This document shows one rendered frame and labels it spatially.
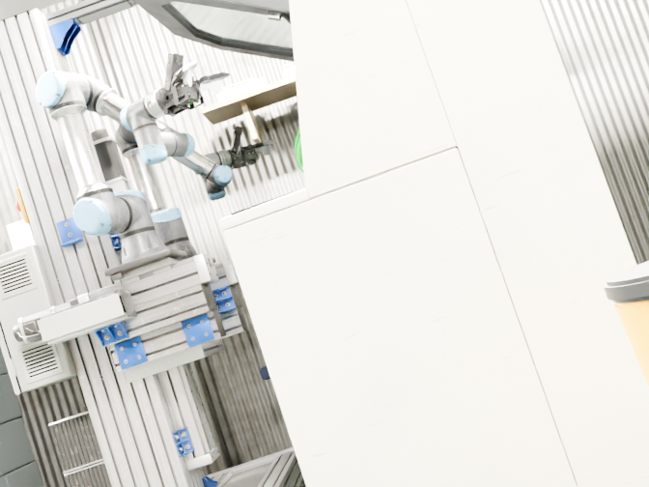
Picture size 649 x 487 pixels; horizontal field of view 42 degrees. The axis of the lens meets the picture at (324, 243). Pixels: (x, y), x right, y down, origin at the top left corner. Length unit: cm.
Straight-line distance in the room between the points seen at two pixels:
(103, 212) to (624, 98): 352
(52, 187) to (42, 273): 30
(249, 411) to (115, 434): 221
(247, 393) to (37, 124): 252
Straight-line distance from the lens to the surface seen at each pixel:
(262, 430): 512
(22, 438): 530
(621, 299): 109
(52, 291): 303
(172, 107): 253
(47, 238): 304
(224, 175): 334
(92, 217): 266
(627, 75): 538
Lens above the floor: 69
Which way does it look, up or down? 5 degrees up
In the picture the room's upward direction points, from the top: 19 degrees counter-clockwise
